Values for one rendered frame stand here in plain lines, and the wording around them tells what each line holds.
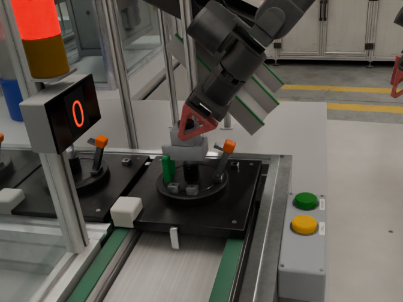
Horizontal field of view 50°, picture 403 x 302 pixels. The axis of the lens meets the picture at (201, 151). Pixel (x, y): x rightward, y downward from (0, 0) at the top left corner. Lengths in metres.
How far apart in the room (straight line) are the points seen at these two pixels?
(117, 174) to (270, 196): 0.33
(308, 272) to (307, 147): 0.60
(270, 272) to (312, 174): 0.47
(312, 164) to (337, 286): 0.42
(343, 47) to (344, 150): 3.68
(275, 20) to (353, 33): 4.16
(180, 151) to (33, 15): 0.35
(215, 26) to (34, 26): 0.27
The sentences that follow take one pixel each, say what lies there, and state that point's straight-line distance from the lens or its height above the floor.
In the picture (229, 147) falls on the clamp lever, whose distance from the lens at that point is 0.76.
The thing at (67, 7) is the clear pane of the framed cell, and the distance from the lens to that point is 1.82.
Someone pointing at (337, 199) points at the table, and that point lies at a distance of 1.00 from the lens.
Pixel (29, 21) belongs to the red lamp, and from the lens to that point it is 0.58.
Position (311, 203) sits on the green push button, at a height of 0.97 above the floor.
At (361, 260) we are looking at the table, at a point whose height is 0.86.
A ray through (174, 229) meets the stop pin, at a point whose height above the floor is 0.97.
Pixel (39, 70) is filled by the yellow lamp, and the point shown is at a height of 1.27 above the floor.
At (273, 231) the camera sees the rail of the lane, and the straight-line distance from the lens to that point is 0.73.
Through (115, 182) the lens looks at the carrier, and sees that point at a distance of 0.90.
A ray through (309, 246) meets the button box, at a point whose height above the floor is 0.96.
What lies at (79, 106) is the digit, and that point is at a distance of 0.62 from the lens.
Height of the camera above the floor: 1.41
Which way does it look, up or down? 27 degrees down
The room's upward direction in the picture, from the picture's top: 5 degrees counter-clockwise
